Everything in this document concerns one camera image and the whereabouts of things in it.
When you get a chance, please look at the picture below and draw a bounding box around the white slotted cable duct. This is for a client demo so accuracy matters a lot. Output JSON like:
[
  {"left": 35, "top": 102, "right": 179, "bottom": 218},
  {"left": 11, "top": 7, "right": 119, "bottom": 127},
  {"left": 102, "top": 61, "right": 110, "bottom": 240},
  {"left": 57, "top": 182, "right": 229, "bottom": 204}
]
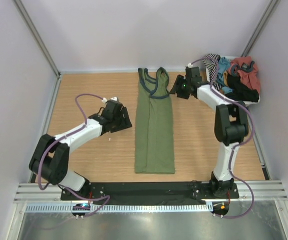
[{"left": 25, "top": 202, "right": 213, "bottom": 214}]

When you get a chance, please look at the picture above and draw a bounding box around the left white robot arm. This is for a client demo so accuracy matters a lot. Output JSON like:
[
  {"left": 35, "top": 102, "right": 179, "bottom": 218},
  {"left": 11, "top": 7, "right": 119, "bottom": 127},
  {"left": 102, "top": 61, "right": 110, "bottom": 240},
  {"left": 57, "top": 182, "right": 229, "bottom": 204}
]
[{"left": 29, "top": 97, "right": 132, "bottom": 200}]

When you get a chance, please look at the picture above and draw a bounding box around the black tank top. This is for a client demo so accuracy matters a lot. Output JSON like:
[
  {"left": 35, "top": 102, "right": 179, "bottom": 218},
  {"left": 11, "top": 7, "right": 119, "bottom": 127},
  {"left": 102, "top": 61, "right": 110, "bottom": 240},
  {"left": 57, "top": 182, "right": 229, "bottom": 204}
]
[{"left": 225, "top": 75, "right": 259, "bottom": 102}]

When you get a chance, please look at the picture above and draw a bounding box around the light blue tank top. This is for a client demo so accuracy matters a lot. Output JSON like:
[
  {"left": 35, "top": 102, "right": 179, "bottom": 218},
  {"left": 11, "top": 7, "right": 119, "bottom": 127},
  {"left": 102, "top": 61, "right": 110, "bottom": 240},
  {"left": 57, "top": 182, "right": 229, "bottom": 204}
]
[{"left": 216, "top": 57, "right": 233, "bottom": 95}]

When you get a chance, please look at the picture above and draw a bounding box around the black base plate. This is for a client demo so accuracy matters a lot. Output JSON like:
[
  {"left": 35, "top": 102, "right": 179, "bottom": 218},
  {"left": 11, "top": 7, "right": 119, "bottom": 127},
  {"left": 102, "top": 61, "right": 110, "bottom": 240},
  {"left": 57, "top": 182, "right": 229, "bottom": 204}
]
[{"left": 62, "top": 180, "right": 239, "bottom": 205}]

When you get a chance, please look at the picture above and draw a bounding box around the aluminium corner post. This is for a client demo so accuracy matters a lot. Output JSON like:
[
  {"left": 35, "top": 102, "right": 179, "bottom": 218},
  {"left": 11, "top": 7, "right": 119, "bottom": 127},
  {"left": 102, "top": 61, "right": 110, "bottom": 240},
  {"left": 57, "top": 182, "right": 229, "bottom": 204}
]
[
  {"left": 241, "top": 0, "right": 281, "bottom": 57},
  {"left": 13, "top": 0, "right": 61, "bottom": 78}
]

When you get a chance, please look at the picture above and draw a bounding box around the right aluminium corner post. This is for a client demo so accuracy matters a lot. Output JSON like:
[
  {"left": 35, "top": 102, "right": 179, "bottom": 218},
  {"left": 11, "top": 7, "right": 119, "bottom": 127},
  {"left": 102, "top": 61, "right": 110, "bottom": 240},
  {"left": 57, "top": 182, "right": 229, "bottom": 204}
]
[{"left": 241, "top": 0, "right": 281, "bottom": 57}]

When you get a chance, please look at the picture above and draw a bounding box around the pink tank top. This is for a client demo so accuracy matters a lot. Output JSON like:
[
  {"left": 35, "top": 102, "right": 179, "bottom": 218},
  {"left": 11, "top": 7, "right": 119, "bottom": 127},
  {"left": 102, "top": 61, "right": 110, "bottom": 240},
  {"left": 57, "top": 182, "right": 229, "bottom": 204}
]
[{"left": 227, "top": 56, "right": 260, "bottom": 93}]

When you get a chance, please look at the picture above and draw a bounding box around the green tank top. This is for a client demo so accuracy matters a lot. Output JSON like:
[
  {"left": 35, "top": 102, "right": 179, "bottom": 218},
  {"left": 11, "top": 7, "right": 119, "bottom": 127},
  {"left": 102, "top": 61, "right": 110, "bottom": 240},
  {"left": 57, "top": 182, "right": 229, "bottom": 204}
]
[{"left": 134, "top": 67, "right": 175, "bottom": 174}]

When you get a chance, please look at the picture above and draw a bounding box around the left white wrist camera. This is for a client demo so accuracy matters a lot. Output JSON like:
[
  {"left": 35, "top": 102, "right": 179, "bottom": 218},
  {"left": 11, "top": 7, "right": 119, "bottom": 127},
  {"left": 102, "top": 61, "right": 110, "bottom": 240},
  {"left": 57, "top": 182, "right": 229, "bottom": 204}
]
[{"left": 101, "top": 96, "right": 119, "bottom": 104}]

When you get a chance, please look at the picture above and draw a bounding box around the striped tank top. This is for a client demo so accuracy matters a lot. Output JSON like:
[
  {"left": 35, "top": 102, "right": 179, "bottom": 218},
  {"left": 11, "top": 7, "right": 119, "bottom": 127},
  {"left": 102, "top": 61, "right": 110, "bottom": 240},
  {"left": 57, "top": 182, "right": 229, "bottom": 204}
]
[{"left": 202, "top": 53, "right": 222, "bottom": 91}]

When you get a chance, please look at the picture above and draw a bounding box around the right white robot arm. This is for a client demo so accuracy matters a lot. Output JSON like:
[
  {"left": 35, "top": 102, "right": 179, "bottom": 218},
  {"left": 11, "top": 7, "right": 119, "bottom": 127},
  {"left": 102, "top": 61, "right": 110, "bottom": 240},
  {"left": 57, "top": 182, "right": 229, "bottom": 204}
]
[{"left": 170, "top": 66, "right": 248, "bottom": 198}]

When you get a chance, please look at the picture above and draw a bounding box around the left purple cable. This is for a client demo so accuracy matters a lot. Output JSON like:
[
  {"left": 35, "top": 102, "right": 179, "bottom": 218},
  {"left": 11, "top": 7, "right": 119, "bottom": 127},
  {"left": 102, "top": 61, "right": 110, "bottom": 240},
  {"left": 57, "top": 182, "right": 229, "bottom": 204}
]
[{"left": 37, "top": 93, "right": 112, "bottom": 218}]

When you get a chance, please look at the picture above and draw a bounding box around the aluminium frame rail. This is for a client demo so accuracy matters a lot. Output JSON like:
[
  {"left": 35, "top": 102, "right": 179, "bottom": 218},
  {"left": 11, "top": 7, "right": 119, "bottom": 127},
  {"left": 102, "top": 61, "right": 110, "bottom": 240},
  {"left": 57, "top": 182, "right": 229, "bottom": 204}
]
[{"left": 14, "top": 180, "right": 287, "bottom": 204}]

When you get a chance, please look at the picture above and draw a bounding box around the left aluminium corner post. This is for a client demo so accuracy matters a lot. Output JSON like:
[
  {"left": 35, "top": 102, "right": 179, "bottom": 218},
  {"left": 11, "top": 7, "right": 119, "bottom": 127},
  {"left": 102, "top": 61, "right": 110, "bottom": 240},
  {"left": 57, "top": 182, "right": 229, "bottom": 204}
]
[{"left": 13, "top": 0, "right": 61, "bottom": 78}]

